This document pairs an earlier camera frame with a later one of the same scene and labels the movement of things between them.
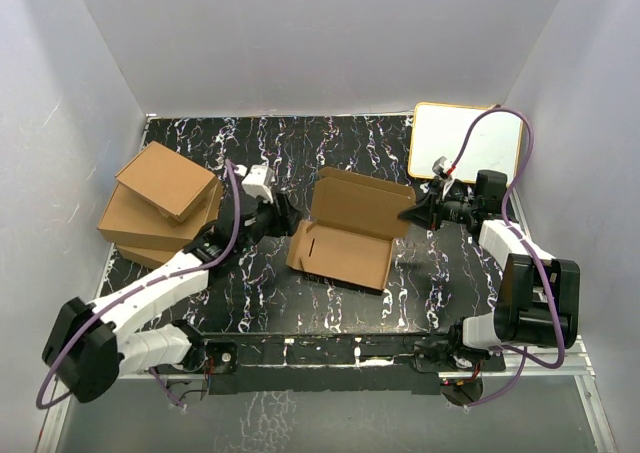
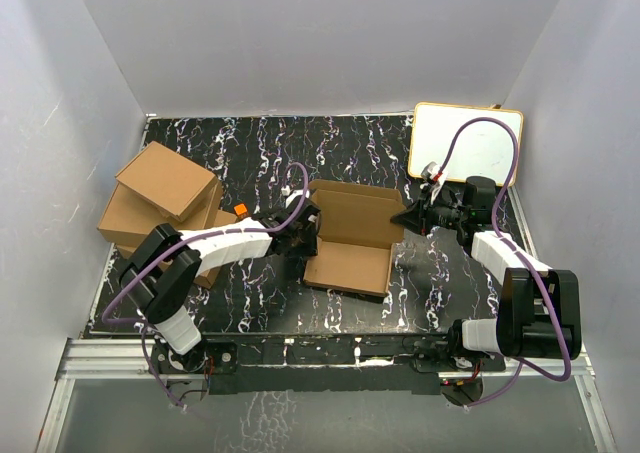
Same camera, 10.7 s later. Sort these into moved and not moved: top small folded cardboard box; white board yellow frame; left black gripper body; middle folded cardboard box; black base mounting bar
Moved: left black gripper body
Not moved: black base mounting bar; top small folded cardboard box; white board yellow frame; middle folded cardboard box
